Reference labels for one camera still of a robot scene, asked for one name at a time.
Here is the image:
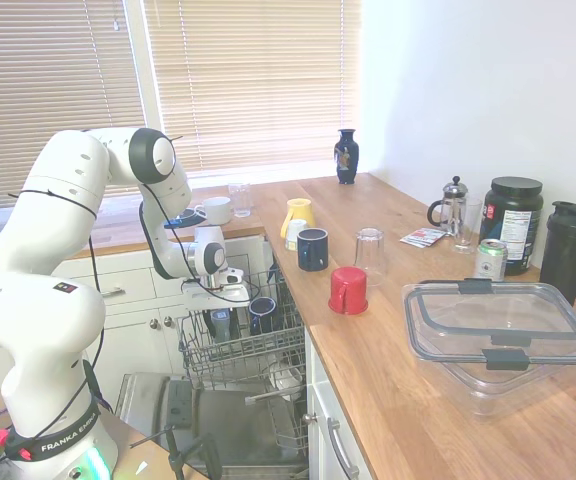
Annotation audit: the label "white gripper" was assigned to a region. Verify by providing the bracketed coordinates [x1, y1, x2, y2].
[181, 278, 252, 338]

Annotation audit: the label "grey mug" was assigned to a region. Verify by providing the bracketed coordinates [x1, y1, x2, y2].
[210, 308, 235, 345]

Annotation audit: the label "navy mug with light rim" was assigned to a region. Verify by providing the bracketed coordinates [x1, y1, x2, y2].
[247, 296, 279, 337]

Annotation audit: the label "steel dishwasher door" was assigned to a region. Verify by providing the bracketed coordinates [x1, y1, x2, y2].
[113, 372, 314, 477]

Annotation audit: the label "small white mug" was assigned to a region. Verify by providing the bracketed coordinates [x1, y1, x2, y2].
[284, 218, 311, 252]

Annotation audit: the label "navy mug with white mark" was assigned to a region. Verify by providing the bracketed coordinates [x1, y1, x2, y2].
[296, 227, 331, 273]

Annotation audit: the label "red mug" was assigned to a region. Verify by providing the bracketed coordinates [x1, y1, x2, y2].
[327, 266, 370, 316]

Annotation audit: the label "yellow mug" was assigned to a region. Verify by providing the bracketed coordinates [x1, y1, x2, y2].
[280, 198, 317, 239]

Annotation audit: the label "white bowl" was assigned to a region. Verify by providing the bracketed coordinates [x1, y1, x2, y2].
[266, 360, 306, 393]

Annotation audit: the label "blue round plate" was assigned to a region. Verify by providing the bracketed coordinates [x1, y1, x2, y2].
[163, 208, 207, 231]

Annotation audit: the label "white teacup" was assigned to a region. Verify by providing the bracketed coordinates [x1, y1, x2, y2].
[194, 196, 236, 227]

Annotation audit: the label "short clear glass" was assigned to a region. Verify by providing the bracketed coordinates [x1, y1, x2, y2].
[227, 182, 253, 219]

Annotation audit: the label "clear plastic tumbler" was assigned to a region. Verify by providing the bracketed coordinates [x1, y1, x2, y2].
[353, 227, 387, 288]

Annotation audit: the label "dark blue painted vase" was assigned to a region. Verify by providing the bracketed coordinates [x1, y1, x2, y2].
[333, 128, 361, 187]

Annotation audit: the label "red white paper packets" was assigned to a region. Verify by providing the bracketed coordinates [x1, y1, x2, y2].
[399, 227, 447, 249]

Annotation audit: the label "beige slatted window blind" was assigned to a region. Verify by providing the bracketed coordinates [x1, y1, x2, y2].
[142, 0, 364, 177]
[0, 0, 150, 209]

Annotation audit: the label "glass french press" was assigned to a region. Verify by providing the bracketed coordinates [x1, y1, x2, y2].
[427, 175, 471, 238]

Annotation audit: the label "tall clear drinking glass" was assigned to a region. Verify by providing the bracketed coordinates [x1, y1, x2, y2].
[451, 198, 484, 256]

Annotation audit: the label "silver green drink can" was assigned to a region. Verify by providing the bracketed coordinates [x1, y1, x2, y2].
[472, 238, 511, 282]

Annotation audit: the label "clear lid with black clips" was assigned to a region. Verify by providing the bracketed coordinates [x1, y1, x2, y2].
[401, 278, 576, 373]

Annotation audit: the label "clear plastic food container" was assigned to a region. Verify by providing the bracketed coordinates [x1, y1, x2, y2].
[410, 344, 576, 419]

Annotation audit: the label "black protein powder tub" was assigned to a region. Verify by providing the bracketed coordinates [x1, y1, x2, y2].
[478, 176, 545, 277]

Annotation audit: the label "black shaker bottle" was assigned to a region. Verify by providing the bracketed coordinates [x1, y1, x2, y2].
[539, 200, 576, 308]

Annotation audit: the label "lower dishwasher wire rack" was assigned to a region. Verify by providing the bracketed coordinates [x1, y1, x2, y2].
[244, 349, 312, 452]

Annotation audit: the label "black camera clamp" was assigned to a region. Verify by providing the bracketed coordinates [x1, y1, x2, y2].
[129, 423, 224, 480]

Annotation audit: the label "long metal cabinet handle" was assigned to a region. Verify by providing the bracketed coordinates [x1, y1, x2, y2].
[326, 418, 361, 479]

